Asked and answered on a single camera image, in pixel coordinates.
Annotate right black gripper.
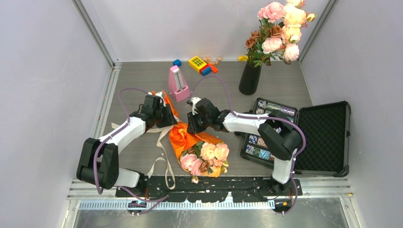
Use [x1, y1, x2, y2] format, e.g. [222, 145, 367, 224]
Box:
[187, 110, 211, 134]

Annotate orange flower bouquet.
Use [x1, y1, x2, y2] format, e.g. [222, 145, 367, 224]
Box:
[149, 91, 230, 184]

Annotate cream printed ribbon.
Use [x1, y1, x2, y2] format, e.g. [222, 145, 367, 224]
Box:
[103, 120, 175, 190]

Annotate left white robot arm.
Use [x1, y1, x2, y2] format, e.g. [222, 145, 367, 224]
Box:
[77, 91, 178, 197]

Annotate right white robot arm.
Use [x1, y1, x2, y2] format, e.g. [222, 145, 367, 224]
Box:
[186, 97, 306, 195]

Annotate black vase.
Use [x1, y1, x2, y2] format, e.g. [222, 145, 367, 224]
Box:
[239, 62, 261, 95]

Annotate pink flowers in vase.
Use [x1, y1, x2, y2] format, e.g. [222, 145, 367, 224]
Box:
[245, 0, 317, 67]

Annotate pink metronome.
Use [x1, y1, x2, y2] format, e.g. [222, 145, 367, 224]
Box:
[168, 66, 191, 102]

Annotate red blue toy blocks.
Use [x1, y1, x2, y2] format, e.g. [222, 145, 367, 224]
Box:
[199, 64, 218, 76]

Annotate yellow toy block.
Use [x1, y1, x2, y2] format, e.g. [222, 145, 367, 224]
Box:
[188, 56, 207, 72]

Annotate blue toy block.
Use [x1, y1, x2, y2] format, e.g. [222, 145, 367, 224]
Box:
[173, 59, 182, 67]

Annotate wooden toy pieces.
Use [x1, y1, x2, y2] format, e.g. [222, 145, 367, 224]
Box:
[202, 57, 222, 65]

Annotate small yellow toy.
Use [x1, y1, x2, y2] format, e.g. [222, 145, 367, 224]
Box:
[238, 56, 249, 61]

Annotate black poker chip case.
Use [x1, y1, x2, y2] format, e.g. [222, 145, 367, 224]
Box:
[248, 97, 351, 178]

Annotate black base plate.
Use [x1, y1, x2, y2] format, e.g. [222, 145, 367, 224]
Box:
[129, 176, 295, 203]

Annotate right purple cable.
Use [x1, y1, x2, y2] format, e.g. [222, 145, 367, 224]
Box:
[189, 74, 307, 216]

